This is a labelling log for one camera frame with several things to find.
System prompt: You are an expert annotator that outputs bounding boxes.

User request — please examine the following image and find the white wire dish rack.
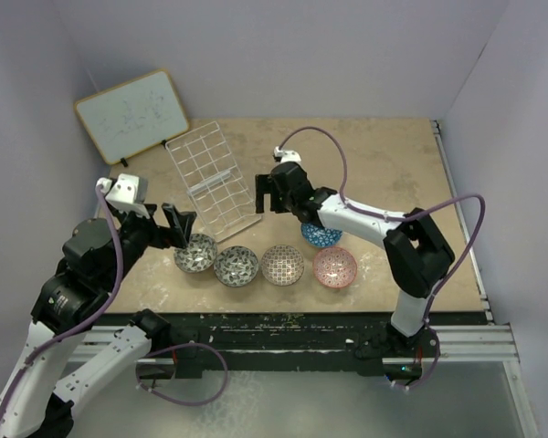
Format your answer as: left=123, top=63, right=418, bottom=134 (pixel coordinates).
left=163, top=121, right=262, bottom=243

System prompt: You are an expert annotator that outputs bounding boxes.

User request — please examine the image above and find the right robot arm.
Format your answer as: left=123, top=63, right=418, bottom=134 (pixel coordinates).
left=255, top=162, right=455, bottom=357

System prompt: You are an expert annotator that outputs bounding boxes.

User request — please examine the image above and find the grey leaf bowl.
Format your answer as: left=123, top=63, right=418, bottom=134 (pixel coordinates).
left=174, top=234, right=217, bottom=274
left=214, top=245, right=259, bottom=287

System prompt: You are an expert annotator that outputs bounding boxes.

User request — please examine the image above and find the yellow framed whiteboard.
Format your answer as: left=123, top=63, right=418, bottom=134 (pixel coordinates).
left=74, top=69, right=190, bottom=165

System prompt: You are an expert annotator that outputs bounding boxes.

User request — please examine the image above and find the brown patterned bowl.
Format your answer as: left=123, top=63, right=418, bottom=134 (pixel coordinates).
left=260, top=245, right=305, bottom=287

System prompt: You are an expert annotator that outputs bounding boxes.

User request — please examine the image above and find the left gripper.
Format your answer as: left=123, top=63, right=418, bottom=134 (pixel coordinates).
left=102, top=201, right=195, bottom=288

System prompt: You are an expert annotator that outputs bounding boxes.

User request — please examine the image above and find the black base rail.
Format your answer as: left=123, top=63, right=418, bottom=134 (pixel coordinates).
left=89, top=311, right=444, bottom=380

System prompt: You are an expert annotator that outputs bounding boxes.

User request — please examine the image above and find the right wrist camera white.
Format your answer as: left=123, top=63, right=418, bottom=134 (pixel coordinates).
left=273, top=146, right=301, bottom=164

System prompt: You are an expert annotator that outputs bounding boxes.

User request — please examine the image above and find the red patterned bowl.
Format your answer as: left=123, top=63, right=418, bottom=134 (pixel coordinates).
left=312, top=246, right=358, bottom=288

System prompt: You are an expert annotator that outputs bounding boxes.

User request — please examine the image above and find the grey leaf bowl left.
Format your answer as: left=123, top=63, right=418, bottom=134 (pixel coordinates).
left=174, top=234, right=217, bottom=274

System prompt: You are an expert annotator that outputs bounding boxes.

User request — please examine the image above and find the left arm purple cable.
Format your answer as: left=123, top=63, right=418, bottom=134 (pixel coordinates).
left=0, top=182, right=124, bottom=434

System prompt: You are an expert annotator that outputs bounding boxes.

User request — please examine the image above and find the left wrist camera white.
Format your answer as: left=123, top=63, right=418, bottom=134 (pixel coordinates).
left=96, top=173, right=150, bottom=219

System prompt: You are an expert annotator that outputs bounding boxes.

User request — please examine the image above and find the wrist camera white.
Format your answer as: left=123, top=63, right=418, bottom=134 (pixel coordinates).
left=273, top=146, right=301, bottom=164
left=96, top=173, right=150, bottom=219

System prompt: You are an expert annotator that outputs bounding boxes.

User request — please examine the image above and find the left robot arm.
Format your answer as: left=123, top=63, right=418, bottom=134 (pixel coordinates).
left=0, top=202, right=196, bottom=437

